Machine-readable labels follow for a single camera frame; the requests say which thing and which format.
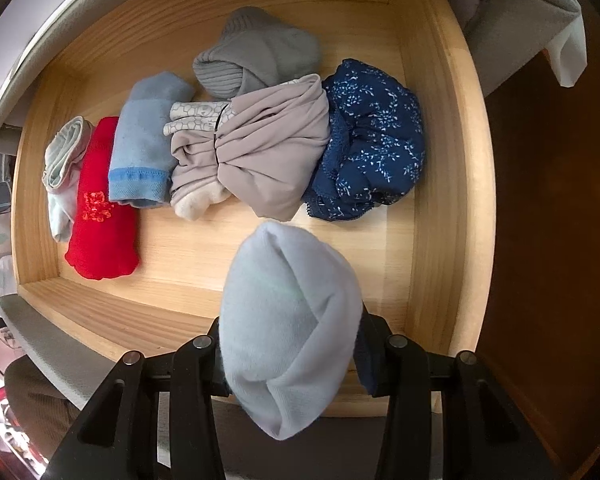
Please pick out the grey rolled sock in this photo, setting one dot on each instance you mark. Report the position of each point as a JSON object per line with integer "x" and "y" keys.
{"x": 260, "y": 50}

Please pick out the blue folded underwear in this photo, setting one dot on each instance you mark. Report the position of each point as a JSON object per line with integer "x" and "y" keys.
{"x": 145, "y": 140}

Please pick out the grey wooden drawer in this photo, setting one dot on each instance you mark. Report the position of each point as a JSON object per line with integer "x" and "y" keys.
{"x": 190, "y": 260}

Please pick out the person's left leg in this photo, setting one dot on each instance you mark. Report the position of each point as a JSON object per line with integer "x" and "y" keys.
{"x": 35, "y": 400}

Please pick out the beige cloth bundle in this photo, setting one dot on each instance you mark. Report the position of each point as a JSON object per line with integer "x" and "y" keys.
{"x": 270, "y": 160}

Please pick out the white patterned sock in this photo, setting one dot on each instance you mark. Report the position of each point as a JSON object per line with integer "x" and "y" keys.
{"x": 195, "y": 112}

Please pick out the grey drawer cabinet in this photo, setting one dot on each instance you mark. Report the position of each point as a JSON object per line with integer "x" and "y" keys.
{"x": 520, "y": 25}

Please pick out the pale grey rolled socks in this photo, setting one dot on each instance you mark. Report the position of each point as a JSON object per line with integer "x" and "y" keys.
{"x": 65, "y": 160}

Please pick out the navy blue speckled sock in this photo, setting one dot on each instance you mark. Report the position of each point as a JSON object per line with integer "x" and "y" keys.
{"x": 375, "y": 145}

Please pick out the light blue underwear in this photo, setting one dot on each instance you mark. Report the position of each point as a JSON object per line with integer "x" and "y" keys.
{"x": 290, "y": 320}

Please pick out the cream sock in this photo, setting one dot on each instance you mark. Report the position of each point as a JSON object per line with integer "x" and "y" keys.
{"x": 192, "y": 205}

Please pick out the red knitted sock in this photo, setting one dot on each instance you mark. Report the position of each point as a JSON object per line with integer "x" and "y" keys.
{"x": 100, "y": 245}

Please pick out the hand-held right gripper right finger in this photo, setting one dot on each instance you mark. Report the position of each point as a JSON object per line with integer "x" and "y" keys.
{"x": 400, "y": 360}

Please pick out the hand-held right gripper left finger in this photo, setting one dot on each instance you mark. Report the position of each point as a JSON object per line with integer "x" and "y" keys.
{"x": 200, "y": 360}

